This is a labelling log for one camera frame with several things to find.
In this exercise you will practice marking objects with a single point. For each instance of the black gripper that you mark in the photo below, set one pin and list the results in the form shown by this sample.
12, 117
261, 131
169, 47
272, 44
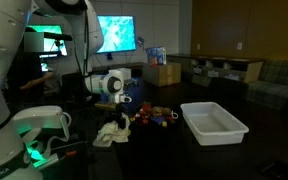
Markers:
121, 109

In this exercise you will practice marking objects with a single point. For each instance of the white terry towel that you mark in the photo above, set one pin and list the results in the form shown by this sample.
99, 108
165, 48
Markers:
110, 133

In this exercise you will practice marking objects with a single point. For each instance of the blue toy piece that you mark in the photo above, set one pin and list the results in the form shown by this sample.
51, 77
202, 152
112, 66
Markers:
157, 120

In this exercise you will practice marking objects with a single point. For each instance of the small yellow toy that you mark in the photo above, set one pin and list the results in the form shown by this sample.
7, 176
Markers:
164, 124

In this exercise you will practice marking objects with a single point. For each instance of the white plastic container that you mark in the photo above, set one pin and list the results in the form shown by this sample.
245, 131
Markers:
214, 123

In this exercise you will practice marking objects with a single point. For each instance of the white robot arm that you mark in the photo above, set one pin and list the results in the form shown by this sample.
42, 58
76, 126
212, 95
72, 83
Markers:
0, 66

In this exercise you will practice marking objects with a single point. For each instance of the cardboard box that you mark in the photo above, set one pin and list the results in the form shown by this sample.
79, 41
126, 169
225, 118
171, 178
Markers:
162, 75

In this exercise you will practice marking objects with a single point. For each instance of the blue printed box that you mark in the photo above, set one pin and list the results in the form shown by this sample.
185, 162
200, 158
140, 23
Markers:
156, 56

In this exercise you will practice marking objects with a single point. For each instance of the white VR headset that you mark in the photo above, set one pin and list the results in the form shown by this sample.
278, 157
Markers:
40, 116

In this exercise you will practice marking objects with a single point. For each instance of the person in dark clothes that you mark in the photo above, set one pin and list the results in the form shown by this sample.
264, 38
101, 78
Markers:
24, 80

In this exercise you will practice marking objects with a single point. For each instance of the green plaid sofa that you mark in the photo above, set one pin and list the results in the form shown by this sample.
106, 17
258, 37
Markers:
277, 83

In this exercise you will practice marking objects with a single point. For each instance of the large wall monitor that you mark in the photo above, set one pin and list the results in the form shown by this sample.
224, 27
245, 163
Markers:
117, 33

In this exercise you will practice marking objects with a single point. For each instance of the small wall monitor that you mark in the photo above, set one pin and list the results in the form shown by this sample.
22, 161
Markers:
55, 46

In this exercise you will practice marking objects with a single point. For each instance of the black stereo camera bar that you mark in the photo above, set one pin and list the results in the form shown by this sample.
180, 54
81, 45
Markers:
59, 36

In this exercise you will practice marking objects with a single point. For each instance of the white wall outlet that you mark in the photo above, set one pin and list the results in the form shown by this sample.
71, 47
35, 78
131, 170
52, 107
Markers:
239, 46

